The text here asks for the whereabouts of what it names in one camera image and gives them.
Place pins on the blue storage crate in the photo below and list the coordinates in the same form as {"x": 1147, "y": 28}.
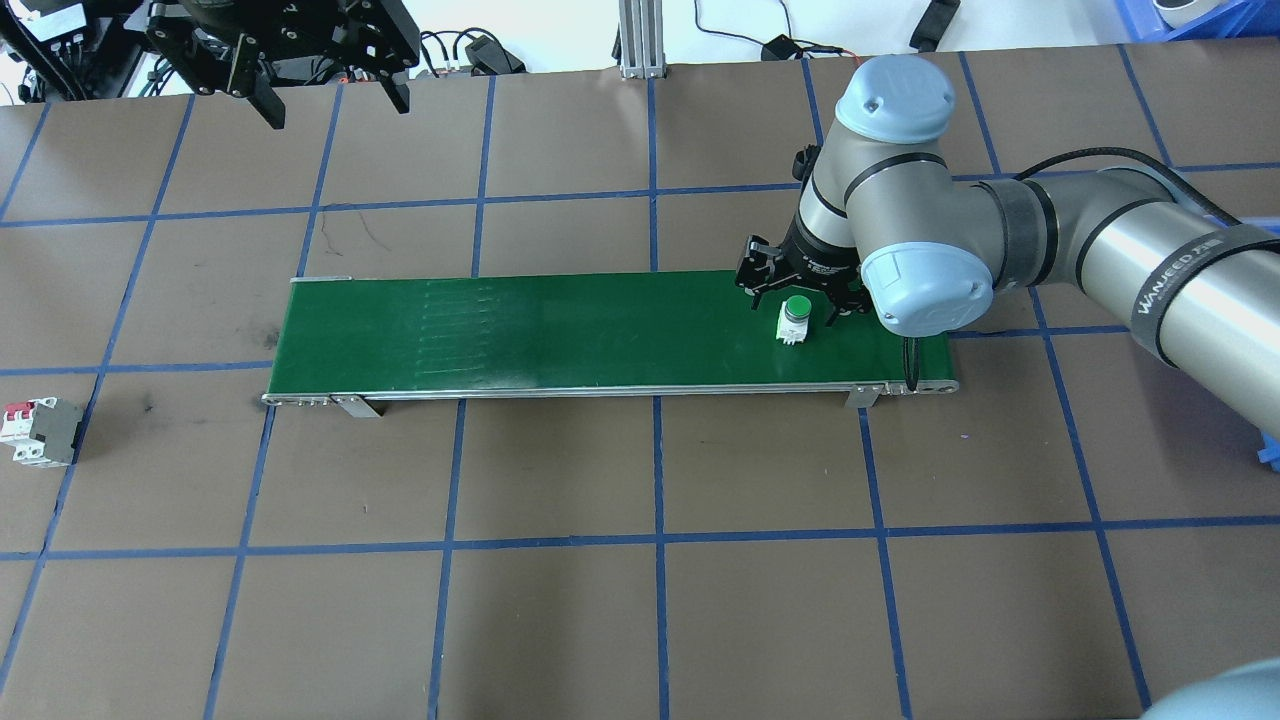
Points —
{"x": 1230, "y": 25}

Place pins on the blue plastic bin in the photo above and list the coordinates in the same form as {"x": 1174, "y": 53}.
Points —
{"x": 1270, "y": 450}

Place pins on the black plug adapter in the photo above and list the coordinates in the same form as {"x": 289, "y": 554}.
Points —
{"x": 495, "y": 55}

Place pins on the green push button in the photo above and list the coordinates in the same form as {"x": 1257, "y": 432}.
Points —
{"x": 795, "y": 318}

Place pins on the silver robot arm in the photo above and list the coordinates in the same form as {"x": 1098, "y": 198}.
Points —
{"x": 1100, "y": 250}

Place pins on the aluminium profile post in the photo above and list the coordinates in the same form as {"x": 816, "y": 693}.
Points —
{"x": 640, "y": 40}

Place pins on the small black power adapter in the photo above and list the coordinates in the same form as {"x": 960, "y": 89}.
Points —
{"x": 780, "y": 47}

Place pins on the white red circuit breaker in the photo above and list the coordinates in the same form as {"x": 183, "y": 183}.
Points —
{"x": 50, "y": 430}

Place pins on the black device with white label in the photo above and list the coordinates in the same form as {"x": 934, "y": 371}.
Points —
{"x": 55, "y": 20}

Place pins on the green conveyor belt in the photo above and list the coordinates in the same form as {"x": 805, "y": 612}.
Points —
{"x": 600, "y": 330}

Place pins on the large black power adapter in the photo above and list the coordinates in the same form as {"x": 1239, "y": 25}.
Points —
{"x": 300, "y": 70}

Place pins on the black plastic bracket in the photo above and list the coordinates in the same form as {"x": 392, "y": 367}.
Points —
{"x": 935, "y": 25}

